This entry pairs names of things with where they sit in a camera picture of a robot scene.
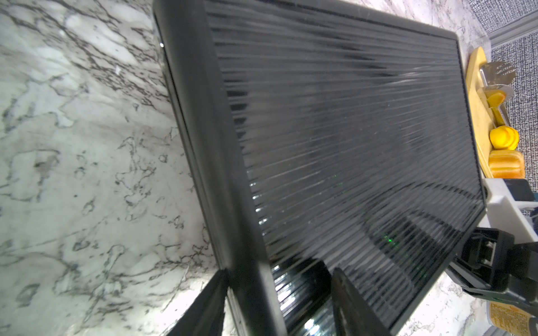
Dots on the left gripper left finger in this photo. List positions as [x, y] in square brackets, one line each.
[206, 314]

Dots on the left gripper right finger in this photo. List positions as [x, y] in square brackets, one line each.
[351, 312]

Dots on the black poker set case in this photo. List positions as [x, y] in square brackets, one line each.
[322, 136]

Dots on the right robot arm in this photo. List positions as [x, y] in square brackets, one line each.
[491, 266]

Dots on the yellow croissant toy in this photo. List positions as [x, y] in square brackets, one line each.
[504, 138]

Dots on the yellow plastic tray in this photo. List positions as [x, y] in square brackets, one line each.
[483, 120]

